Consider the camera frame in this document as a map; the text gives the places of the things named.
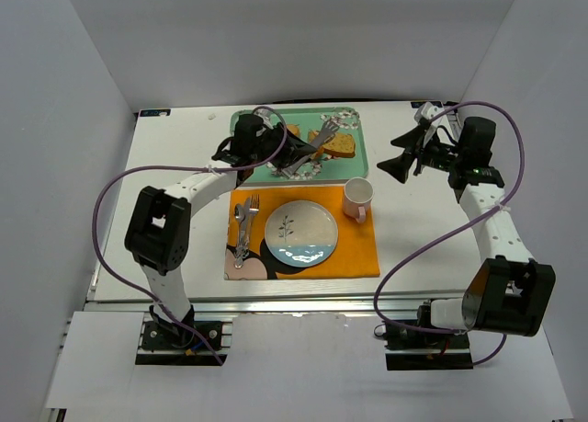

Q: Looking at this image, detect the large yellow cake slice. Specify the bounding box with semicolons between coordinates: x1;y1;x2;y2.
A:
322;133;356;158

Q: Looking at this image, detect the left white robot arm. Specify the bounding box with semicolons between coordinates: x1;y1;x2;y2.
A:
124;112;317;325

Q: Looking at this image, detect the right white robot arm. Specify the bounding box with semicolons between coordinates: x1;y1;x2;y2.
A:
378;116;556;336

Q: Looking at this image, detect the small yellow cake slice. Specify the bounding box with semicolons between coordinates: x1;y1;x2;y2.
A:
307;130;323;161

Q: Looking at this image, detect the round yellow muffin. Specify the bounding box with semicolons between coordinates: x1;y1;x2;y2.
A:
287;124;300;138

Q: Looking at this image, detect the right blue table label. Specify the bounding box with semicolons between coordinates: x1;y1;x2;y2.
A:
410;100;444;108

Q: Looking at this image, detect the blue table label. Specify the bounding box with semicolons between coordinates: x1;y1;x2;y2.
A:
410;100;444;108
139;108;171;118

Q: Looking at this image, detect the green floral tray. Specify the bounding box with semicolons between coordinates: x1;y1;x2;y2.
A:
244;106;368;187

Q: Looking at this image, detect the pink and white mug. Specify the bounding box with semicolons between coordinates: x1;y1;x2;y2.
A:
342;177;374;223

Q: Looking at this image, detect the silver fork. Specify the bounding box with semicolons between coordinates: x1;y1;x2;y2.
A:
243;193;260;253

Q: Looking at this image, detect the silver spoon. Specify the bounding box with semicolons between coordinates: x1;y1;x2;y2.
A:
233;203;245;269

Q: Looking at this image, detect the white and blue plate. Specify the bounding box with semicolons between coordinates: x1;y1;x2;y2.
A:
264;200;338;268

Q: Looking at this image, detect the orange cartoon placemat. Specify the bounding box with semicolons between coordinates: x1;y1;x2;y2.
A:
224;185;380;280

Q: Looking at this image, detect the left blue table label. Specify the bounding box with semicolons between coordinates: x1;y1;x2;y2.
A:
139;108;171;118

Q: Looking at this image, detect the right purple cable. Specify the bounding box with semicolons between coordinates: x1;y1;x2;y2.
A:
372;100;526;366

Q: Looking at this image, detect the purple cable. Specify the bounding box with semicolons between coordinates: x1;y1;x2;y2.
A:
93;105;288;366
372;100;526;366

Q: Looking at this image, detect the aluminium frame rail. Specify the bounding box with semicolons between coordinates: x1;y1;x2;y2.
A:
82;283;479;317

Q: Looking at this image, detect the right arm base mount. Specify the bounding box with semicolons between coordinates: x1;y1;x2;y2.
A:
374;300;473;371

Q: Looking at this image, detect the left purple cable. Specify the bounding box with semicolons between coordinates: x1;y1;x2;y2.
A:
93;105;288;366

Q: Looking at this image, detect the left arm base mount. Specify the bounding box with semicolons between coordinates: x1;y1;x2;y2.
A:
135;314;232;367

